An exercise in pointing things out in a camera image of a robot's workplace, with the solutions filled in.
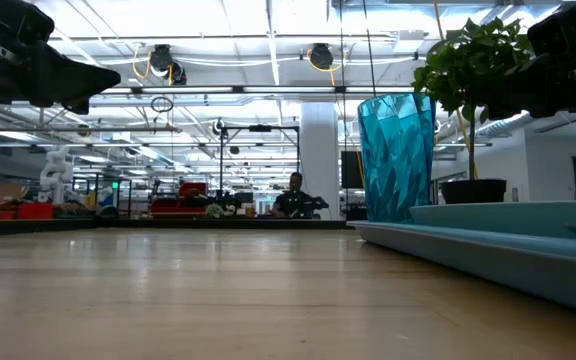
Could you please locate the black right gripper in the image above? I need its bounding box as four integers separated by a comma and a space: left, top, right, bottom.
485, 29, 576, 120

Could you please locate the teal faceted cup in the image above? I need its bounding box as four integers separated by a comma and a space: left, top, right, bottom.
356, 92, 438, 224

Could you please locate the blue plastic tray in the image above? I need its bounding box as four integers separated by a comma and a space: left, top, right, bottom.
350, 219, 576, 320

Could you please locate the green leafy plant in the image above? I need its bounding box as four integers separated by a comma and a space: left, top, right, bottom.
411, 17, 537, 181

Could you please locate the black plant pot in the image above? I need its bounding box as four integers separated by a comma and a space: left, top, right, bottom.
439, 178, 508, 205

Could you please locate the cardboard box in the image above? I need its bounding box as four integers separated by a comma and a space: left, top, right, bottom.
0, 182, 29, 201

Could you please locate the red tool cart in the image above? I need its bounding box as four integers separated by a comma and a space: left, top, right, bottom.
150, 181, 210, 219

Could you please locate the black monitor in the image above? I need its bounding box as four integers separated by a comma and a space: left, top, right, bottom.
340, 150, 365, 190

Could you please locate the white building column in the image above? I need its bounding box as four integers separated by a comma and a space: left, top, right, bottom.
300, 102, 342, 221

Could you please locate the person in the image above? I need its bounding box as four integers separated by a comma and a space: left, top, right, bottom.
270, 172, 315, 220

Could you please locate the black looped cable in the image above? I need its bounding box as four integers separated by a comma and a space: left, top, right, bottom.
150, 95, 175, 114

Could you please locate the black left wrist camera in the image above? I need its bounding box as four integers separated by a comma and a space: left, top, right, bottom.
0, 0, 56, 47

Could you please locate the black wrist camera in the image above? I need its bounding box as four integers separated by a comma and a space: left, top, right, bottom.
526, 0, 576, 54
0, 0, 56, 47

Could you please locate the black ceiling cable reel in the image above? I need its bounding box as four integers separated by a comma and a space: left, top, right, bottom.
309, 42, 335, 71
148, 43, 188, 86

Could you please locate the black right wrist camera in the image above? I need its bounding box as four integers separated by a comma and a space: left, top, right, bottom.
526, 0, 576, 54

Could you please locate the black shelf frame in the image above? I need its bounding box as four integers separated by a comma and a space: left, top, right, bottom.
72, 174, 133, 216

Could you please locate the black table edge rail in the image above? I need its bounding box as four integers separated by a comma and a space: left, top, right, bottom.
0, 218, 350, 238

